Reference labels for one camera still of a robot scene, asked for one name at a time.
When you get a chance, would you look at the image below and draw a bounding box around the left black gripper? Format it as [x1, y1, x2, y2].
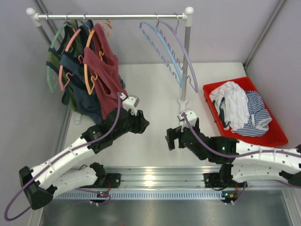
[112, 107, 150, 140]

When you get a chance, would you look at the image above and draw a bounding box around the orange plastic hanger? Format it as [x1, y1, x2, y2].
[83, 20, 113, 95]

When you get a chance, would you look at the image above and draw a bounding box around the maroon tank top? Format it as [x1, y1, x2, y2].
[89, 24, 127, 119]

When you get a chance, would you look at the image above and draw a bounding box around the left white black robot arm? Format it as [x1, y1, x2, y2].
[19, 108, 150, 210]

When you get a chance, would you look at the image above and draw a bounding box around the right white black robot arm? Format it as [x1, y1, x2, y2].
[165, 121, 301, 187]

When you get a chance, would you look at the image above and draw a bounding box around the blue tank top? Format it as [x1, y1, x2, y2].
[58, 19, 125, 124]

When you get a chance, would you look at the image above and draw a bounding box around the pink plastic hanger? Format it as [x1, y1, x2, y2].
[58, 20, 85, 91]

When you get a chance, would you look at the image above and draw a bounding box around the blue plastic hanger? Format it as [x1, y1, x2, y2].
[139, 13, 184, 89]

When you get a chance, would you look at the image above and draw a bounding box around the purple plastic hanger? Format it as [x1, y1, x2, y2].
[159, 21, 198, 93]

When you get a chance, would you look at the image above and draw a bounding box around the green tank top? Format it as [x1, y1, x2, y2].
[46, 20, 80, 113]

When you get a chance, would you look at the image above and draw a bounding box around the green plastic hanger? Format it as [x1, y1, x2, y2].
[46, 22, 72, 93]

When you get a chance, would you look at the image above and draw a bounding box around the white garment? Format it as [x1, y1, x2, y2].
[209, 81, 250, 131]

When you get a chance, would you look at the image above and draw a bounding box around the blue striped garment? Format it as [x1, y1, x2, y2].
[231, 90, 272, 137]

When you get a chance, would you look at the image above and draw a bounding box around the silver clothes rack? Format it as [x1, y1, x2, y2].
[26, 7, 198, 111]

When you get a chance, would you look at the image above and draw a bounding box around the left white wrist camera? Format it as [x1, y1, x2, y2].
[119, 93, 140, 116]

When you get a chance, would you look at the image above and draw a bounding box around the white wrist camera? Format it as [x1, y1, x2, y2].
[119, 93, 140, 116]
[177, 108, 198, 132]

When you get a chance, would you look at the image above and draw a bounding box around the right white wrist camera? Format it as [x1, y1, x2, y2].
[177, 108, 198, 132]

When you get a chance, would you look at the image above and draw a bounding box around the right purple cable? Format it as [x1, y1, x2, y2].
[182, 114, 301, 189]

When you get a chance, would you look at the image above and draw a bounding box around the purple cable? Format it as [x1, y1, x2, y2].
[3, 92, 129, 222]
[182, 114, 301, 189]

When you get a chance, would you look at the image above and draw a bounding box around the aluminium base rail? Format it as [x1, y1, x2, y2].
[50, 166, 259, 201]

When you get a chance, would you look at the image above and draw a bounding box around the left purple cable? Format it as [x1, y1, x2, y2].
[3, 92, 129, 222]

